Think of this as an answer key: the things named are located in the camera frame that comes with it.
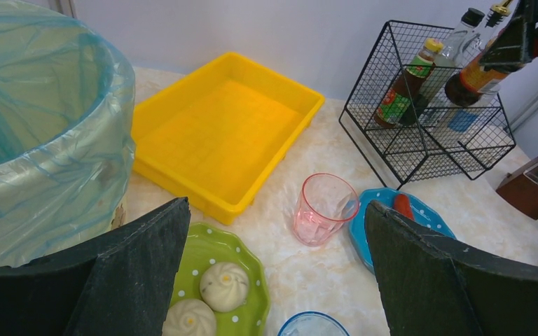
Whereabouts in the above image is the blue transparent cup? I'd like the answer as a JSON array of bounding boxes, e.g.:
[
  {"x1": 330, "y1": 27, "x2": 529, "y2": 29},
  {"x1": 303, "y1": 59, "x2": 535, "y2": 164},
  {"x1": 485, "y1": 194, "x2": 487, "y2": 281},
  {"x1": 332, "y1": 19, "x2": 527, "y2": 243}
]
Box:
[{"x1": 277, "y1": 311, "x2": 350, "y2": 336}]

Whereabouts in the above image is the red lid sauce jar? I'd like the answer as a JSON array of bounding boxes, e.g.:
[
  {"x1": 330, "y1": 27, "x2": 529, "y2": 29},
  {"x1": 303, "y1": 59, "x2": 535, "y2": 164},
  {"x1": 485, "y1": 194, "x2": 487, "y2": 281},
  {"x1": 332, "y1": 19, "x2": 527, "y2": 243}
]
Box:
[{"x1": 444, "y1": 37, "x2": 525, "y2": 107}]

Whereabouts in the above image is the yellow cap sauce bottle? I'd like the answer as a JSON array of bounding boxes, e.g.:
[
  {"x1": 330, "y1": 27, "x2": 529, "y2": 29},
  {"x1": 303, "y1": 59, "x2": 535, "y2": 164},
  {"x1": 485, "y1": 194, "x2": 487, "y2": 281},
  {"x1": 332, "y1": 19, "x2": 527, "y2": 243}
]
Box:
[{"x1": 373, "y1": 38, "x2": 443, "y2": 128}]

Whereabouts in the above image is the white steamed bun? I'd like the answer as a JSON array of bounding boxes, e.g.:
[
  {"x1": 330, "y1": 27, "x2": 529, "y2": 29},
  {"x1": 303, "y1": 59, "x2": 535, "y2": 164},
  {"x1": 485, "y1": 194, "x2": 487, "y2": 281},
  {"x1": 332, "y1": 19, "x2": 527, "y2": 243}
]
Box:
[
  {"x1": 162, "y1": 299, "x2": 217, "y2": 336},
  {"x1": 199, "y1": 262, "x2": 249, "y2": 313}
]

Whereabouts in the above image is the black wire rack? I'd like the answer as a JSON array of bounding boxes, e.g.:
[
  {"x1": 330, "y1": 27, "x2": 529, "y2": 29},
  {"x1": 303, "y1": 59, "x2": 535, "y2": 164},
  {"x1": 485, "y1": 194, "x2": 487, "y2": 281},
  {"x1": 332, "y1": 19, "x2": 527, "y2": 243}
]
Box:
[{"x1": 339, "y1": 20, "x2": 516, "y2": 189}]

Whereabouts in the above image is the red sausage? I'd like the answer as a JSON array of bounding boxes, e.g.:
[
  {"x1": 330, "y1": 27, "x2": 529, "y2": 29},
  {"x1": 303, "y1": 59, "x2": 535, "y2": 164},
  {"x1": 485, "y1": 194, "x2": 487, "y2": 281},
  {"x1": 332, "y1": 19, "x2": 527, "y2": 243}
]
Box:
[{"x1": 393, "y1": 193, "x2": 415, "y2": 221}]

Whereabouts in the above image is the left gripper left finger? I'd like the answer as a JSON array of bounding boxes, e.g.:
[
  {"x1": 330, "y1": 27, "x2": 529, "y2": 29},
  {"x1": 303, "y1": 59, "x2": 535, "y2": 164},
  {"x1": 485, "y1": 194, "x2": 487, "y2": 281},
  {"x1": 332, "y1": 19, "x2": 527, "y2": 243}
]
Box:
[{"x1": 0, "y1": 197, "x2": 191, "y2": 335}]

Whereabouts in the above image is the pink transparent cup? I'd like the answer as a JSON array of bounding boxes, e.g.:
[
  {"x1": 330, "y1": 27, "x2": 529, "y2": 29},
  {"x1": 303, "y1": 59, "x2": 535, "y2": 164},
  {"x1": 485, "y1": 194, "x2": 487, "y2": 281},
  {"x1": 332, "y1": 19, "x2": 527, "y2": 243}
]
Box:
[{"x1": 292, "y1": 173, "x2": 360, "y2": 247}]

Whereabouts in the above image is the black cap dark bottle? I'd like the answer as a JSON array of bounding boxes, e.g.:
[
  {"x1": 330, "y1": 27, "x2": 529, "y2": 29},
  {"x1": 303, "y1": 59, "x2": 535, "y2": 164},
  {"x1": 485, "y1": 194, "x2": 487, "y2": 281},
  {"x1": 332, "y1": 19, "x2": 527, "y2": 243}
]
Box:
[{"x1": 399, "y1": 8, "x2": 484, "y2": 126}]

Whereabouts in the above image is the green dotted plate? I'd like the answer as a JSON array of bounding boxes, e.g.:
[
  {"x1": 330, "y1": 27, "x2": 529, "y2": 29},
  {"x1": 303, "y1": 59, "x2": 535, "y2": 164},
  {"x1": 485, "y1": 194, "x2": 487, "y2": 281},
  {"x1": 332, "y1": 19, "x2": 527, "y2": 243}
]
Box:
[{"x1": 170, "y1": 222, "x2": 270, "y2": 335}]

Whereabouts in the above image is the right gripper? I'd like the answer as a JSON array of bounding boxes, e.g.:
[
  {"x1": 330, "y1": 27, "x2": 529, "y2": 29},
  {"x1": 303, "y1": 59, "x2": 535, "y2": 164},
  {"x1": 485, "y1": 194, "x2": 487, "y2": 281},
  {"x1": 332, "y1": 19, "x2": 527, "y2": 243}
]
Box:
[{"x1": 478, "y1": 0, "x2": 538, "y2": 68}]

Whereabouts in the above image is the trash bin with green bag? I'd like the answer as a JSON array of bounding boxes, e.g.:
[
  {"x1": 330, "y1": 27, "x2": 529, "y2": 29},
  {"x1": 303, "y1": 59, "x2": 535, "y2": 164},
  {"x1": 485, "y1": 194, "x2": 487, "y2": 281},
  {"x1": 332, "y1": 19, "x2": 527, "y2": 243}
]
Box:
[{"x1": 0, "y1": 1, "x2": 135, "y2": 267}]

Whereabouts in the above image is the blue dotted plate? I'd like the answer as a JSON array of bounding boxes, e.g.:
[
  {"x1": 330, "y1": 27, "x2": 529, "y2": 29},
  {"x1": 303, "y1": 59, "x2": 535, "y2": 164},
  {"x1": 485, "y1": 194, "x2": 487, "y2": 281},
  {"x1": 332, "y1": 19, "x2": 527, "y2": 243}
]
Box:
[{"x1": 347, "y1": 188, "x2": 456, "y2": 274}]

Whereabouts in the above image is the gold pump clear bottle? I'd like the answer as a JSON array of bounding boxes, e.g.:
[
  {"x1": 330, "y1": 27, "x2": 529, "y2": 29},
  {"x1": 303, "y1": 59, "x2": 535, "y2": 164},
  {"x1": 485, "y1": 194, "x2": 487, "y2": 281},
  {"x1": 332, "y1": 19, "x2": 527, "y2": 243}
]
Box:
[{"x1": 457, "y1": 0, "x2": 513, "y2": 67}]

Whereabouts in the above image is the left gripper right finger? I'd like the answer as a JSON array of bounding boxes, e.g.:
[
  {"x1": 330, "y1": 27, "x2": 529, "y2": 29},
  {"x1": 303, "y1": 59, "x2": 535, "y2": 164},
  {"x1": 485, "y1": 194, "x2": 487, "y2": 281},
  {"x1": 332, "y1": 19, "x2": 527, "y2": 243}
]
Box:
[{"x1": 365, "y1": 201, "x2": 538, "y2": 335}]

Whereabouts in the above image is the silver lid white can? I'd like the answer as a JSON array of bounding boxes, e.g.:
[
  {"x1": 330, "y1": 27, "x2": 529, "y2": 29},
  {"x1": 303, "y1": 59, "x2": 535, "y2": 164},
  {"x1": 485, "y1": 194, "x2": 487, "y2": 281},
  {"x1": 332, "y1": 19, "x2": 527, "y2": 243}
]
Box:
[{"x1": 432, "y1": 89, "x2": 499, "y2": 147}]

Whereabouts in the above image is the yellow plastic tray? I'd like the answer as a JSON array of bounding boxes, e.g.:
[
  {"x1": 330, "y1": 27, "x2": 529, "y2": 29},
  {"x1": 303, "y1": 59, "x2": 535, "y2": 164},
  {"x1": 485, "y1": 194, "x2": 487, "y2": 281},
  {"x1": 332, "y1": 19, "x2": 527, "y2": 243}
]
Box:
[{"x1": 132, "y1": 52, "x2": 325, "y2": 225}]

